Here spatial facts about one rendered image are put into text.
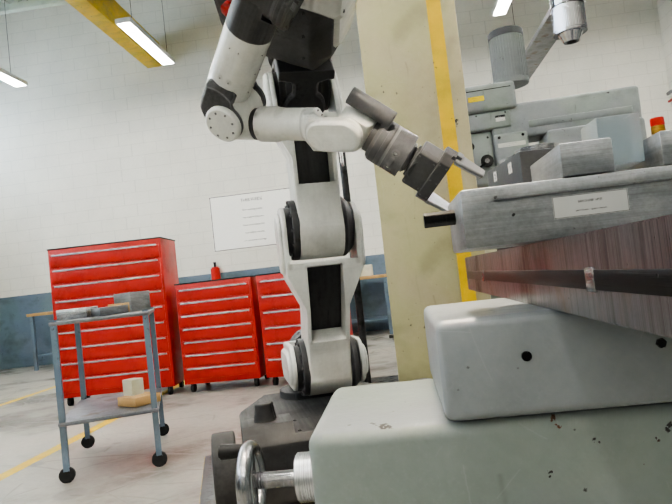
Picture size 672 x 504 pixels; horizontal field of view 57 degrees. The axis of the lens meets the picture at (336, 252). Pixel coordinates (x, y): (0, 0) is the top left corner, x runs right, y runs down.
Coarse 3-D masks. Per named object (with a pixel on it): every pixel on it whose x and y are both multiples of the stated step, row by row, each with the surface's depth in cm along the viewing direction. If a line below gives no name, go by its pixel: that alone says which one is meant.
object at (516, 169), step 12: (540, 144) 120; (552, 144) 120; (516, 156) 120; (528, 156) 118; (540, 156) 118; (504, 168) 128; (516, 168) 121; (528, 168) 118; (492, 180) 137; (504, 180) 129; (516, 180) 121; (528, 180) 118
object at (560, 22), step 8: (552, 0) 89; (560, 0) 87; (568, 0) 87; (576, 0) 87; (552, 8) 89; (560, 8) 88; (568, 8) 87; (576, 8) 87; (584, 8) 88; (552, 16) 89; (560, 16) 88; (568, 16) 87; (576, 16) 87; (584, 16) 87; (552, 24) 89; (560, 24) 88; (568, 24) 87; (576, 24) 87; (584, 24) 87; (560, 32) 88; (584, 32) 89
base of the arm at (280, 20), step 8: (280, 0) 103; (288, 0) 104; (296, 0) 108; (272, 8) 105; (280, 8) 104; (288, 8) 106; (296, 8) 111; (272, 16) 106; (280, 16) 105; (288, 16) 109; (280, 24) 108; (288, 24) 113
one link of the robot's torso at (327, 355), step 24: (360, 216) 145; (360, 240) 143; (288, 264) 140; (312, 264) 141; (336, 264) 145; (360, 264) 144; (312, 288) 146; (336, 288) 148; (312, 312) 149; (336, 312) 150; (312, 336) 148; (336, 336) 148; (312, 360) 147; (336, 360) 148; (312, 384) 148; (336, 384) 150
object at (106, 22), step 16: (80, 0) 783; (96, 0) 812; (112, 0) 864; (96, 16) 831; (112, 16) 858; (128, 16) 915; (112, 32) 885; (128, 48) 947; (144, 64) 1019; (160, 64) 1030
